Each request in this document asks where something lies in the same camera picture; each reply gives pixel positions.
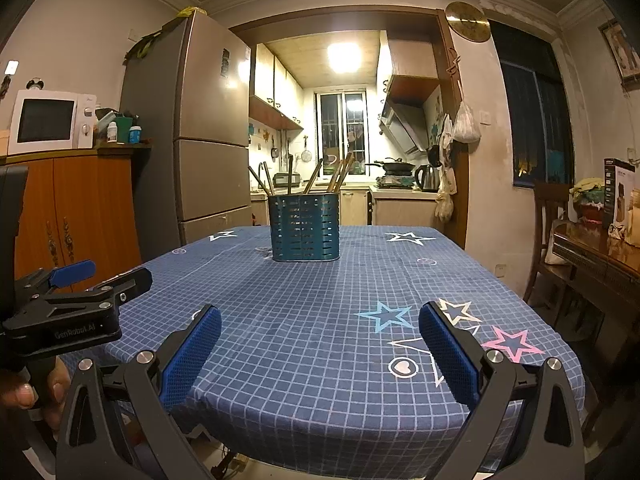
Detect person's left hand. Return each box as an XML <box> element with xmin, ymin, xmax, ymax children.
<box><xmin>0</xmin><ymin>359</ymin><xmax>72</xmax><ymax>429</ymax></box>

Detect electric kettle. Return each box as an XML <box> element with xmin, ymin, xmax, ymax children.
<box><xmin>414</xmin><ymin>163</ymin><xmax>442</xmax><ymax>193</ymax></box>

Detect grey refrigerator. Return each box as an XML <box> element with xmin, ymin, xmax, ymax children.
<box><xmin>119</xmin><ymin>10</ymin><xmax>254</xmax><ymax>262</ymax></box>

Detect framed wall picture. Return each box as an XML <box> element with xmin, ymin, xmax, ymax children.
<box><xmin>597</xmin><ymin>19</ymin><xmax>640</xmax><ymax>87</ymax></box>

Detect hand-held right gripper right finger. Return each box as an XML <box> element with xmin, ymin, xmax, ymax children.
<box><xmin>419</xmin><ymin>301</ymin><xmax>586</xmax><ymax>480</ymax></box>

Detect teal metal utensil holder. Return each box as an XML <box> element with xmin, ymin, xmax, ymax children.
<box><xmin>268</xmin><ymin>193</ymin><xmax>341</xmax><ymax>264</ymax></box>

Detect kitchen wall cabinets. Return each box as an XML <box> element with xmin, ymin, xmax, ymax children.
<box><xmin>249</xmin><ymin>44</ymin><xmax>307</xmax><ymax>132</ymax></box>

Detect ceiling light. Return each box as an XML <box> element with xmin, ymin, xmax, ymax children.
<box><xmin>326</xmin><ymin>42</ymin><xmax>363</xmax><ymax>74</ymax></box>

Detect black product box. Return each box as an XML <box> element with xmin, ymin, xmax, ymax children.
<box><xmin>601</xmin><ymin>158</ymin><xmax>637</xmax><ymax>229</ymax></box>

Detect kitchen base cabinets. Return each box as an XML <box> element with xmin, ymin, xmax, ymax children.
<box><xmin>249</xmin><ymin>185</ymin><xmax>442</xmax><ymax>229</ymax></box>

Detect black wok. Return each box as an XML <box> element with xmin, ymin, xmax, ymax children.
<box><xmin>364</xmin><ymin>158</ymin><xmax>417</xmax><ymax>174</ymax></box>

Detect blue checked star tablecloth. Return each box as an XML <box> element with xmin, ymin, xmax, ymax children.
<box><xmin>57</xmin><ymin>225</ymin><xmax>587</xmax><ymax>480</ymax></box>

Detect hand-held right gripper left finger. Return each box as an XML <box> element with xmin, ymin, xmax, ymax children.
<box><xmin>56</xmin><ymin>304</ymin><xmax>223</xmax><ymax>480</ymax></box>

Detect dark wooden side table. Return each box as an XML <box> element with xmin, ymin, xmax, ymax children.
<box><xmin>549</xmin><ymin>221</ymin><xmax>640</xmax><ymax>413</ymax></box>

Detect dark room window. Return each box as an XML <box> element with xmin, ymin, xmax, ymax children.
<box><xmin>487</xmin><ymin>19</ymin><xmax>577</xmax><ymax>190</ymax></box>

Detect round gold wall plate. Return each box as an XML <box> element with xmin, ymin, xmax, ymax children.
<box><xmin>444</xmin><ymin>1</ymin><xmax>491</xmax><ymax>44</ymax></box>

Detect white microwave oven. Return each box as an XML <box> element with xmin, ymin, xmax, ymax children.
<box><xmin>7</xmin><ymin>89</ymin><xmax>97</xmax><ymax>157</ymax></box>

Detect hanging cloths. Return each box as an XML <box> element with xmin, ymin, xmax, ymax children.
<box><xmin>434</xmin><ymin>114</ymin><xmax>459</xmax><ymax>222</ymax></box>

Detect set of wooden chopsticks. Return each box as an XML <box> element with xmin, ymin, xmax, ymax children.
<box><xmin>247</xmin><ymin>152</ymin><xmax>357</xmax><ymax>197</ymax></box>

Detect orange wooden cabinet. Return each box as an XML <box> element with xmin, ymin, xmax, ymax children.
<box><xmin>0</xmin><ymin>146</ymin><xmax>152</xmax><ymax>293</ymax></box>

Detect white hanging plastic bag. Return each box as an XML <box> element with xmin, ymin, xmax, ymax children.
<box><xmin>452</xmin><ymin>100</ymin><xmax>482</xmax><ymax>144</ymax></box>

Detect potted plant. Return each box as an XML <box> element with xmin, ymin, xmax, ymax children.
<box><xmin>571</xmin><ymin>177</ymin><xmax>607</xmax><ymax>224</ymax></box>

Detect range hood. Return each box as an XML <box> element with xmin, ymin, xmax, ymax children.
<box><xmin>378</xmin><ymin>99</ymin><xmax>429</xmax><ymax>157</ymax></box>

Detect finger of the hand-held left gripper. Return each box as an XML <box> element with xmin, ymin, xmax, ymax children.
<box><xmin>15</xmin><ymin>260</ymin><xmax>97</xmax><ymax>302</ymax></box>
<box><xmin>39</xmin><ymin>267</ymin><xmax>154</xmax><ymax>314</ymax></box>

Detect kitchen window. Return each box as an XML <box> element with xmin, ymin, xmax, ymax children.
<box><xmin>314</xmin><ymin>90</ymin><xmax>369</xmax><ymax>177</ymax></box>

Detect wooden chair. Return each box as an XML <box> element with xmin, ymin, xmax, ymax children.
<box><xmin>524</xmin><ymin>182</ymin><xmax>575</xmax><ymax>307</ymax></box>

